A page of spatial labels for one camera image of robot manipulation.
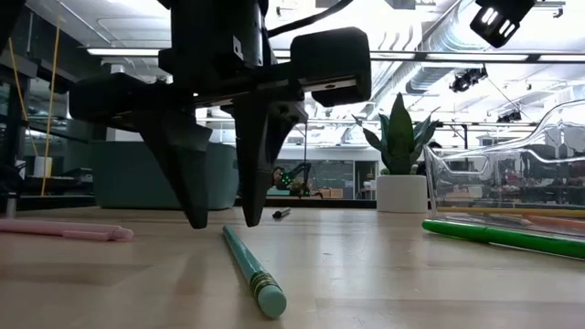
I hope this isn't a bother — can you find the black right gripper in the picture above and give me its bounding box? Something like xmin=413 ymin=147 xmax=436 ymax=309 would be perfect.
xmin=68 ymin=0 xmax=372 ymax=230

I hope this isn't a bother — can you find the teal pencil with eraser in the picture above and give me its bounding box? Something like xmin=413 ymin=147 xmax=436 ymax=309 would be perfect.
xmin=221 ymin=225 xmax=288 ymax=320

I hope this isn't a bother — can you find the pink pen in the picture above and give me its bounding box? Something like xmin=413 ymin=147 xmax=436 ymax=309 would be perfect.
xmin=0 ymin=218 xmax=135 ymax=243

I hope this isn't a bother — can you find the green pen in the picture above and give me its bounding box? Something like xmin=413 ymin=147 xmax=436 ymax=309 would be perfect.
xmin=420 ymin=218 xmax=585 ymax=260

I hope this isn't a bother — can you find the clear plastic bin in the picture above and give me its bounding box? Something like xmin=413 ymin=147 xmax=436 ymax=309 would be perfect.
xmin=422 ymin=98 xmax=585 ymax=239

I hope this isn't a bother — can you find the yellow pencil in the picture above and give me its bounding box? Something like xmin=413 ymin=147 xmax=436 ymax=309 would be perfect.
xmin=436 ymin=206 xmax=585 ymax=219

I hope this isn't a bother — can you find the teal plastic bin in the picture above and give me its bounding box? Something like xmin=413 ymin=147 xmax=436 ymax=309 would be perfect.
xmin=90 ymin=141 xmax=240 ymax=212

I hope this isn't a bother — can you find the white cylinder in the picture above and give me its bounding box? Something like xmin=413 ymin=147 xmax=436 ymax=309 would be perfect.
xmin=34 ymin=156 xmax=54 ymax=178

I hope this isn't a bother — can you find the snake plant in white pot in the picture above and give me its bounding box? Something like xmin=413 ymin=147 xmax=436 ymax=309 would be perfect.
xmin=350 ymin=92 xmax=442 ymax=215

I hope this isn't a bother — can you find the metal cylinder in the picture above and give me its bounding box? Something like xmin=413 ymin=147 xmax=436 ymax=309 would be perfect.
xmin=5 ymin=192 xmax=19 ymax=220

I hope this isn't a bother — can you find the black ceiling spotlight cluster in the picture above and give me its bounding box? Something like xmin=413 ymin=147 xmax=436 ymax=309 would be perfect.
xmin=449 ymin=66 xmax=489 ymax=94

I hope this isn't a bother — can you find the long ceiling light bar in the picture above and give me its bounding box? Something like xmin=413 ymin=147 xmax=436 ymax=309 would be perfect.
xmin=86 ymin=47 xmax=585 ymax=64

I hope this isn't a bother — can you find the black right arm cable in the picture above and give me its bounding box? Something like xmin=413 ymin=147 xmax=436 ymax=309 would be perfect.
xmin=267 ymin=0 xmax=356 ymax=38

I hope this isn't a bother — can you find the yellow cable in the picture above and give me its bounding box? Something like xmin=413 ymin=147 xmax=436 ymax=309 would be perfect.
xmin=7 ymin=13 xmax=63 ymax=197

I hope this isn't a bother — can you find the silver ventilation duct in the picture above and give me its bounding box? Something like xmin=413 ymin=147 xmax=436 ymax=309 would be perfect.
xmin=404 ymin=0 xmax=540 ymax=95

